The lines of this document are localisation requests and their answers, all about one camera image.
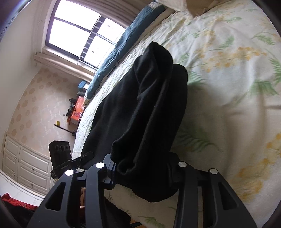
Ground red cloth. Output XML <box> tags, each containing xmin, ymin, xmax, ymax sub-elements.
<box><xmin>1</xmin><ymin>192</ymin><xmax>38</xmax><ymax>211</ymax></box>

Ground beige pillow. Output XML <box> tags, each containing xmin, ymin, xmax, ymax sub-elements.
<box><xmin>157</xmin><ymin>0</ymin><xmax>226</xmax><ymax>17</ymax></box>

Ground dark teal blanket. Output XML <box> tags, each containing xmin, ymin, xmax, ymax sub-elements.
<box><xmin>84</xmin><ymin>1</ymin><xmax>165</xmax><ymax>100</ymax></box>

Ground black pants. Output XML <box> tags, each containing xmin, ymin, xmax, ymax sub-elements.
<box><xmin>81</xmin><ymin>42</ymin><xmax>188</xmax><ymax>202</ymax></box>

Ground window with dark frame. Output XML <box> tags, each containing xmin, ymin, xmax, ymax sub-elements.
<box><xmin>45</xmin><ymin>1</ymin><xmax>125</xmax><ymax>70</ymax></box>

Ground orange red box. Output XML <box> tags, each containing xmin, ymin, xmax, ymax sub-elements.
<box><xmin>70</xmin><ymin>96</ymin><xmax>85</xmax><ymax>125</ymax></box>

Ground floral white bed sheet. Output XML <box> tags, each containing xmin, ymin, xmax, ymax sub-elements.
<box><xmin>72</xmin><ymin>1</ymin><xmax>280</xmax><ymax>227</ymax></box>

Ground blue box by window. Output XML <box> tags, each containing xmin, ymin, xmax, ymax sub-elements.
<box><xmin>78</xmin><ymin>80</ymin><xmax>89</xmax><ymax>91</ymax></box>

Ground white drawer cabinet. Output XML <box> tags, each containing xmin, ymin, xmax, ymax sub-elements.
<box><xmin>2</xmin><ymin>135</ymin><xmax>55</xmax><ymax>195</ymax></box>

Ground black tripod pole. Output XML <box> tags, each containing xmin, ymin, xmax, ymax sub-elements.
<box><xmin>54</xmin><ymin>124</ymin><xmax>77</xmax><ymax>137</ymax></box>

